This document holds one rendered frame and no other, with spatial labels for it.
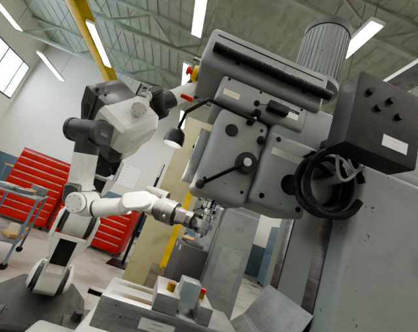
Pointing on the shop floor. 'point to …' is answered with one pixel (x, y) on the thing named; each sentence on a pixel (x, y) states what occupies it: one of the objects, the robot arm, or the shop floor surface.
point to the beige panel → (173, 186)
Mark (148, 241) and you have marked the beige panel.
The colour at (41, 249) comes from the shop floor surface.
